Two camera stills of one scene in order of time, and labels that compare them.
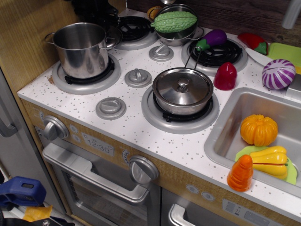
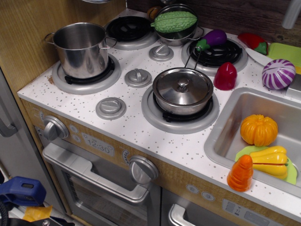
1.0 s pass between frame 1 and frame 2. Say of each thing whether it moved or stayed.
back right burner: stayed
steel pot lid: moved
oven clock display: stayed
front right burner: stayed
